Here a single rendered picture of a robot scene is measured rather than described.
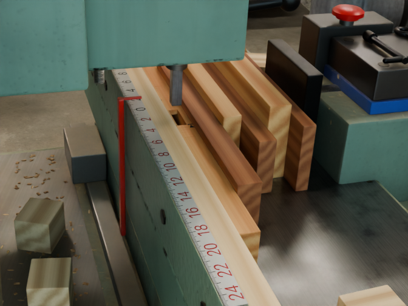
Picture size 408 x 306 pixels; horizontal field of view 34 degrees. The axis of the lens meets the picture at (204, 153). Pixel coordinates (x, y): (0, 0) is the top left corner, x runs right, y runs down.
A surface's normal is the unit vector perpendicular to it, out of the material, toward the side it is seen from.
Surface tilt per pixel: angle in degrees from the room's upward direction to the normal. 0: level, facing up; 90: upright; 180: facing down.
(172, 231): 90
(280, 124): 90
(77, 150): 0
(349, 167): 90
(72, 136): 0
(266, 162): 90
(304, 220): 0
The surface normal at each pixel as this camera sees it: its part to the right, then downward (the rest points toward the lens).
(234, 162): 0.04, -0.87
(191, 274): -0.95, 0.11
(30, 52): 0.29, 0.48
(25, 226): -0.16, 0.47
